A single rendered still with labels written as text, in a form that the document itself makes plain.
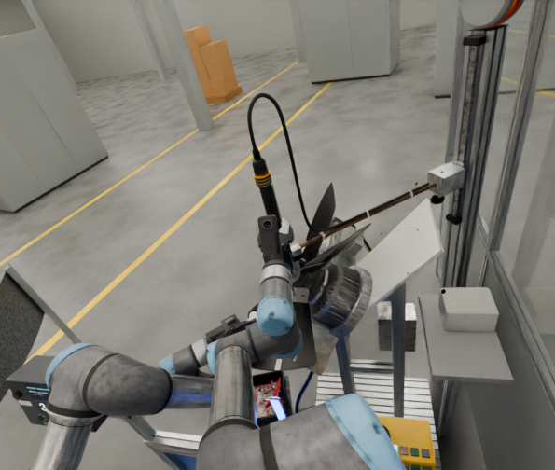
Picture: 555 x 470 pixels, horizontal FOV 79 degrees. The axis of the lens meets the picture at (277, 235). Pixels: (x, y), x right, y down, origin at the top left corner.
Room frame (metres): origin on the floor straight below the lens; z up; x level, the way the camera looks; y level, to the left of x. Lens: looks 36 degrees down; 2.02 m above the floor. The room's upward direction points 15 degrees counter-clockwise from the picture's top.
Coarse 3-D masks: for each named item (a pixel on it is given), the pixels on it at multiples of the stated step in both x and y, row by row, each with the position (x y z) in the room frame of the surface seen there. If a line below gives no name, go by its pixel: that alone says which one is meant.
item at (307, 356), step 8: (296, 304) 0.75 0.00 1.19; (304, 304) 0.74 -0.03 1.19; (296, 312) 0.71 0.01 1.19; (304, 312) 0.71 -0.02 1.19; (304, 320) 0.68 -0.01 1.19; (304, 328) 0.65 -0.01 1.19; (304, 336) 0.62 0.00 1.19; (312, 336) 0.62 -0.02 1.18; (304, 344) 0.60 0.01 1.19; (312, 344) 0.59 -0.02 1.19; (304, 352) 0.57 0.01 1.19; (312, 352) 0.56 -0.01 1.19; (264, 360) 0.60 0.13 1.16; (272, 360) 0.59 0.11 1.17; (288, 360) 0.56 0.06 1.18; (304, 360) 0.55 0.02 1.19; (312, 360) 0.54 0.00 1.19; (256, 368) 0.59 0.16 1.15; (264, 368) 0.57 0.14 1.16; (272, 368) 0.56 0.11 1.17; (280, 368) 0.55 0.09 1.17; (288, 368) 0.54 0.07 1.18; (296, 368) 0.53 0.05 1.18
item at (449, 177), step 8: (456, 160) 0.97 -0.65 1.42; (440, 168) 0.97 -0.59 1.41; (448, 168) 0.95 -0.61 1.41; (456, 168) 0.94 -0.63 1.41; (464, 168) 0.93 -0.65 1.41; (432, 176) 0.95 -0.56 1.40; (440, 176) 0.92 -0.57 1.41; (448, 176) 0.91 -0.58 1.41; (456, 176) 0.91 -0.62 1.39; (464, 176) 0.92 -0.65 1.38; (440, 184) 0.91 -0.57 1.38; (448, 184) 0.91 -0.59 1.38; (456, 184) 0.92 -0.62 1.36; (440, 192) 0.91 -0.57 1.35; (448, 192) 0.91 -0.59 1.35
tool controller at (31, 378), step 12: (36, 360) 0.77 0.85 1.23; (48, 360) 0.75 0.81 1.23; (24, 372) 0.72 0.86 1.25; (36, 372) 0.71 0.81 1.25; (12, 384) 0.69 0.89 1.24; (24, 384) 0.67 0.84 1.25; (36, 384) 0.66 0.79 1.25; (24, 396) 0.67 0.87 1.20; (36, 396) 0.65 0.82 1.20; (48, 396) 0.64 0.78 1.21; (24, 408) 0.67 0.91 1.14; (36, 408) 0.65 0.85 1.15; (36, 420) 0.65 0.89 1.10; (48, 420) 0.63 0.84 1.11; (96, 420) 0.59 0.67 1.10
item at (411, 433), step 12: (384, 420) 0.39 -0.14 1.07; (396, 420) 0.39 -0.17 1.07; (408, 420) 0.38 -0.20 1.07; (420, 420) 0.37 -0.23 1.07; (396, 432) 0.36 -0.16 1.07; (408, 432) 0.35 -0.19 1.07; (420, 432) 0.35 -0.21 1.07; (396, 444) 0.33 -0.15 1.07; (408, 444) 0.33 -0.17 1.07; (420, 444) 0.32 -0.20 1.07; (432, 444) 0.31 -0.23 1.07; (408, 456) 0.30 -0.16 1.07; (420, 456) 0.30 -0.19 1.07; (432, 456) 0.29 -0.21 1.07; (432, 468) 0.28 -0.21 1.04
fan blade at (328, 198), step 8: (328, 192) 1.04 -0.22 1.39; (328, 200) 1.06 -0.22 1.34; (320, 208) 1.00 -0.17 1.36; (328, 208) 1.07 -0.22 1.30; (320, 216) 1.01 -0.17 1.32; (328, 216) 1.07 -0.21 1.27; (312, 224) 0.97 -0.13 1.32; (320, 224) 1.01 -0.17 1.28; (328, 224) 1.06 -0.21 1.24; (312, 232) 0.97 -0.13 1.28; (320, 240) 1.00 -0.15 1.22
